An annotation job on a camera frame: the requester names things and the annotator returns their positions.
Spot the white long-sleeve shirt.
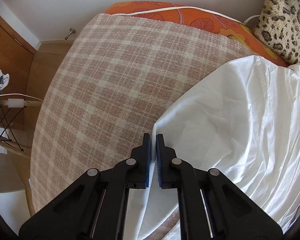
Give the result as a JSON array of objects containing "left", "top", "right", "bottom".
[{"left": 122, "top": 55, "right": 300, "bottom": 240}]

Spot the pink plaid bed blanket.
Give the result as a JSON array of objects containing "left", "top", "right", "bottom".
[{"left": 29, "top": 13, "right": 252, "bottom": 240}]

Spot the metal door stopper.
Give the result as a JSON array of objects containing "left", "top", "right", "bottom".
[{"left": 64, "top": 28, "right": 76, "bottom": 40}]

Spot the wooden door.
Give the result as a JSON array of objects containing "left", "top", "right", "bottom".
[{"left": 0, "top": 10, "right": 37, "bottom": 131}]

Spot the leopard print cushion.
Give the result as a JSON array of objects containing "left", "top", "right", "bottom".
[{"left": 253, "top": 0, "right": 300, "bottom": 64}]

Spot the white cable on bed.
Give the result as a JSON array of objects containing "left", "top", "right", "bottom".
[{"left": 110, "top": 6, "right": 260, "bottom": 26}]

